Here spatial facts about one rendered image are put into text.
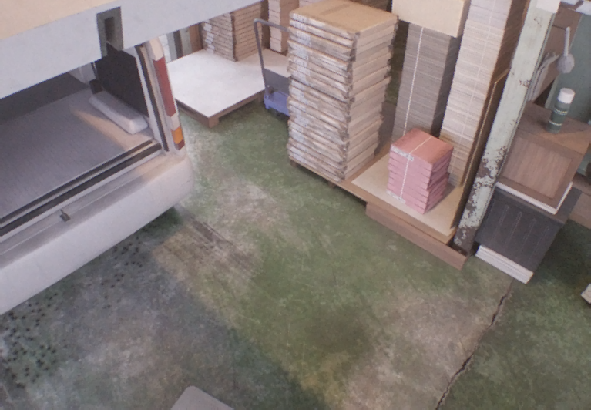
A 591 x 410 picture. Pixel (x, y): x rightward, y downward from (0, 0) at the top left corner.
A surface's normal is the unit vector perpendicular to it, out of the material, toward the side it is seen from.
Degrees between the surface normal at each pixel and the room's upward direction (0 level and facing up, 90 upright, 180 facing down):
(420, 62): 90
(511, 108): 90
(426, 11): 90
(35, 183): 0
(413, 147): 0
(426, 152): 0
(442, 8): 90
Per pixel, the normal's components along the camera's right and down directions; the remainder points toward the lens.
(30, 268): 0.71, 0.40
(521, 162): -0.66, 0.50
